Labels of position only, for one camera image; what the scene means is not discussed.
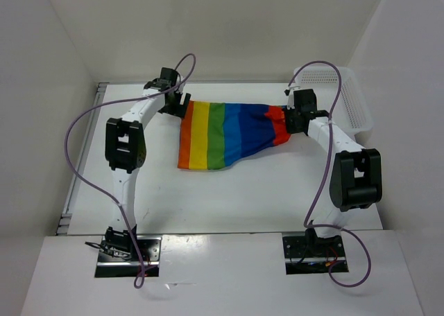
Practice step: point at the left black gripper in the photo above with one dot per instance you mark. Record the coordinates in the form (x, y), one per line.
(179, 110)

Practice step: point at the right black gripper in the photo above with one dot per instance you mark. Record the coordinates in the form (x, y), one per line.
(291, 129)

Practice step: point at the rainbow striped shorts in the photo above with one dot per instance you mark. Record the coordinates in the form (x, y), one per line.
(215, 135)

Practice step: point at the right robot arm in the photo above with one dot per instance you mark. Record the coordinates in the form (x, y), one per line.
(353, 173)

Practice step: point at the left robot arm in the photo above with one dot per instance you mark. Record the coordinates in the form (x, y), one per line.
(125, 152)

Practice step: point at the white plastic basket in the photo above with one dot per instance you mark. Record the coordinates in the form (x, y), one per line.
(337, 90)

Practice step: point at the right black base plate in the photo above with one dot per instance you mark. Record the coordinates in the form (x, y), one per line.
(306, 253)

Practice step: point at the aluminium frame rail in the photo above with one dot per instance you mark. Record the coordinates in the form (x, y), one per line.
(92, 118)

